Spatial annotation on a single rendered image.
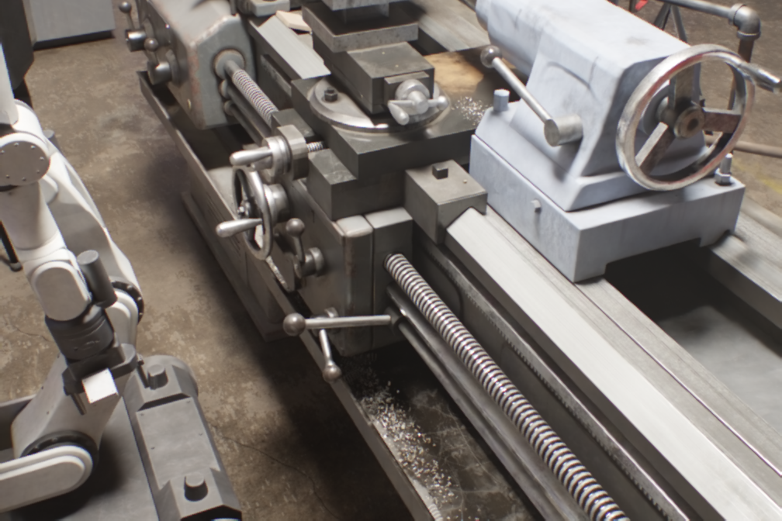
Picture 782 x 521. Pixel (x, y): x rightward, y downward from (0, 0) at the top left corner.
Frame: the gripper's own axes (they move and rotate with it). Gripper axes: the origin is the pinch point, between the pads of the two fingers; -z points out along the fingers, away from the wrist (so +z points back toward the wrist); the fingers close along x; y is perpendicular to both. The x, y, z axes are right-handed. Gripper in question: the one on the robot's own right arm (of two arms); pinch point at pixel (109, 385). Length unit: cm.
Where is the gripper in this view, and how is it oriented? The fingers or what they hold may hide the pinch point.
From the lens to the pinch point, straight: 188.5
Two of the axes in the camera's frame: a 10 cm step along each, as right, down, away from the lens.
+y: -3.9, -5.1, 7.6
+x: 9.0, -3.7, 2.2
